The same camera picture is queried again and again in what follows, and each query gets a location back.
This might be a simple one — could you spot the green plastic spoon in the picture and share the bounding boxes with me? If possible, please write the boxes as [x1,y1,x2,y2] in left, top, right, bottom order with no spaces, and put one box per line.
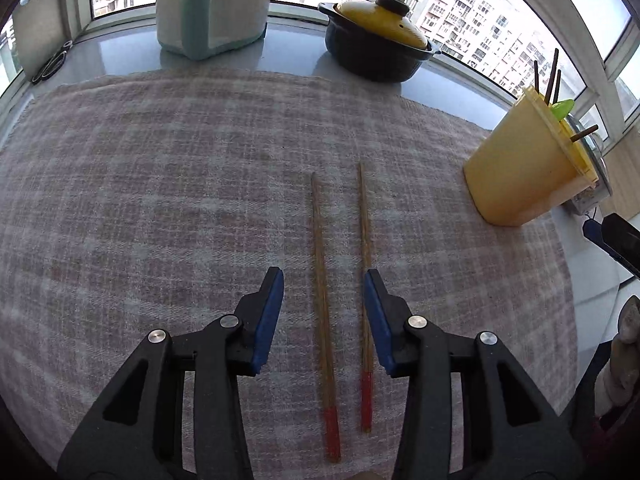
[549,99,575,122]

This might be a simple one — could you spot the brown chopstick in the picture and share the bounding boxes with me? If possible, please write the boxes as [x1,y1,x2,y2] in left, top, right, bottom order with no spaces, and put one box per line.
[534,58,540,94]
[544,48,560,105]

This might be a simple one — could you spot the gloved right hand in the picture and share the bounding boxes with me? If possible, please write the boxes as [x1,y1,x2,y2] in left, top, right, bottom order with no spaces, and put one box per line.
[594,296,639,417]

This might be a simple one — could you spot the white floral rice cooker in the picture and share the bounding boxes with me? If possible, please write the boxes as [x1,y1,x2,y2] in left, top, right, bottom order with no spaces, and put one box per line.
[564,114,614,217]

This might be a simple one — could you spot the yellow plastic utensil container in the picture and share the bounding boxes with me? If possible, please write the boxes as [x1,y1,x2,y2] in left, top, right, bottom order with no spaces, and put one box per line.
[463,86,598,226]

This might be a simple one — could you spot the pink plaid table cloth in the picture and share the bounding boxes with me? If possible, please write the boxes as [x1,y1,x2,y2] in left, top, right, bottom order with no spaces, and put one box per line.
[1,68,577,479]

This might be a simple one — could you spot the black pot yellow lid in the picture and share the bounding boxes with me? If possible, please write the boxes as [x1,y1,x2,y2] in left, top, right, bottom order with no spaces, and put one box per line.
[318,0,438,84]

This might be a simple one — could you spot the black scissors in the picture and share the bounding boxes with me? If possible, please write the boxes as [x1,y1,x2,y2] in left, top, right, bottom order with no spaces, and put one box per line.
[30,40,74,84]

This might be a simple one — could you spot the white board on sill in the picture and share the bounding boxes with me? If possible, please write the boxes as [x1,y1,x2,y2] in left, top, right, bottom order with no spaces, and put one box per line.
[12,0,66,78]

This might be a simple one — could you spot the white teal electric cooker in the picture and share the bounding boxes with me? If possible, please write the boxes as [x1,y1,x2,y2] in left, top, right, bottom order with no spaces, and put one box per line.
[156,0,270,61]

